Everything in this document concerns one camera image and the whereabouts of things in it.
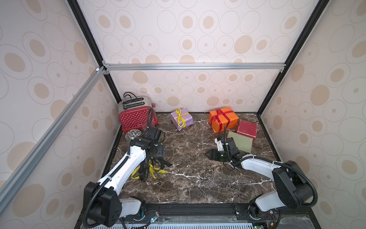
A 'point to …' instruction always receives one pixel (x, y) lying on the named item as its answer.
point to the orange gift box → (223, 119)
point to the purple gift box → (188, 118)
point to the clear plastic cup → (147, 125)
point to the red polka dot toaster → (137, 112)
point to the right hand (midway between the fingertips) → (213, 153)
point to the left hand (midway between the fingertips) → (161, 150)
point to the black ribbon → (144, 169)
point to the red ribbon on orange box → (219, 111)
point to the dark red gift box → (247, 129)
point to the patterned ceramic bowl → (132, 133)
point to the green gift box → (243, 142)
